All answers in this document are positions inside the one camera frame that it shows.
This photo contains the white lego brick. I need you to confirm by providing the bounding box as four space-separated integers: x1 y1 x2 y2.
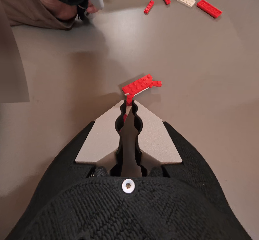
177 0 196 8

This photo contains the red lego assembly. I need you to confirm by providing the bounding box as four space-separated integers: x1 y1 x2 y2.
119 74 162 132

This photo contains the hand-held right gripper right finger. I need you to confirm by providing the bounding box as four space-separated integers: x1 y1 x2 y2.
132 100 183 167

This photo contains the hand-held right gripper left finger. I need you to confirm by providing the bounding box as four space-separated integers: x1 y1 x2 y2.
75 100 125 168

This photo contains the large red lego plate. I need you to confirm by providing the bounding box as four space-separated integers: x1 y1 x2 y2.
196 0 223 19

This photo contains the person's left forearm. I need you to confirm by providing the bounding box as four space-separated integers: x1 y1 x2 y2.
0 0 76 30

